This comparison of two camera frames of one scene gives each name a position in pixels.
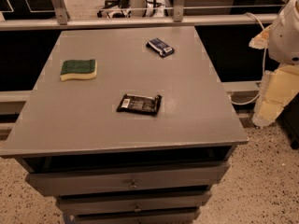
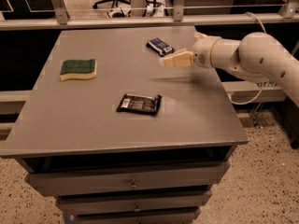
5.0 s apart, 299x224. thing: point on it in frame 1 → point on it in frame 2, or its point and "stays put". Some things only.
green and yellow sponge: [78, 69] stays put
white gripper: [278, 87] → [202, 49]
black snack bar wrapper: [133, 103] stays put
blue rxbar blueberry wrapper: [160, 47] stays put
